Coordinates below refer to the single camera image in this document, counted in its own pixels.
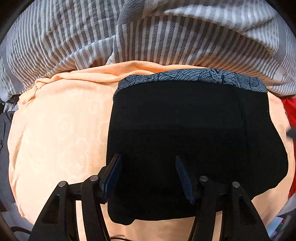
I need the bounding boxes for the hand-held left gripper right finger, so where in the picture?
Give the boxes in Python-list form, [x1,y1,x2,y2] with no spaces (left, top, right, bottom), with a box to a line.
[175,155,271,241]

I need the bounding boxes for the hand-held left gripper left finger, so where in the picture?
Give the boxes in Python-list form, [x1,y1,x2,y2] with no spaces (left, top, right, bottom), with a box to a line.
[29,154,122,241]

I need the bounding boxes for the black pants with blue trim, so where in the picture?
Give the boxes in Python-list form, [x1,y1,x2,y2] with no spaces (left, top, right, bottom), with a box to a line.
[106,68,289,226]

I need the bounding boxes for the red cloth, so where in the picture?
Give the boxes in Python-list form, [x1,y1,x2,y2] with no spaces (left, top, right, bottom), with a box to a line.
[281,96,296,132]

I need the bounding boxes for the cream blanket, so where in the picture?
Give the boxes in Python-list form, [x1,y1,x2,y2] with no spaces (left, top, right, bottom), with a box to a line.
[8,60,296,241]

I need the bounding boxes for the colourful printed bag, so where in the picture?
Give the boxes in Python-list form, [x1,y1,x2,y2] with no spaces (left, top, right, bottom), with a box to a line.
[269,214,293,240]

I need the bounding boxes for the grey striped quilt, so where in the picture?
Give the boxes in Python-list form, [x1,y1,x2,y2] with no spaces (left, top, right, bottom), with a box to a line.
[0,0,296,114]

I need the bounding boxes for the black cable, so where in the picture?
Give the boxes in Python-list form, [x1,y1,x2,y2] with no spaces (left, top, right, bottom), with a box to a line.
[9,226,33,239]

